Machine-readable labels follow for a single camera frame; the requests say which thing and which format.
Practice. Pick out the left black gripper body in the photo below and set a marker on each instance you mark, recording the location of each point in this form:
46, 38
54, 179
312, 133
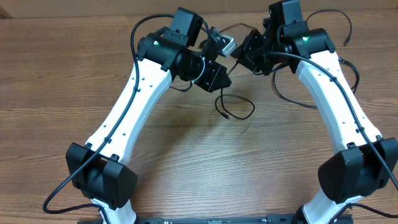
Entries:
206, 80

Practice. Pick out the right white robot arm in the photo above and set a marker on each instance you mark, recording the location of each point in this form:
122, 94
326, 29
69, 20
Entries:
363, 159

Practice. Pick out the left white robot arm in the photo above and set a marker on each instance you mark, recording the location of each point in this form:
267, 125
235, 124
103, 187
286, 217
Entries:
187, 49

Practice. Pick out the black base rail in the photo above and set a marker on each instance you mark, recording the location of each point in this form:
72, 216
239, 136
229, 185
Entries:
269, 219

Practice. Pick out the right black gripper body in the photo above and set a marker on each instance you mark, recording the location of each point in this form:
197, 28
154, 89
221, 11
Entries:
259, 63

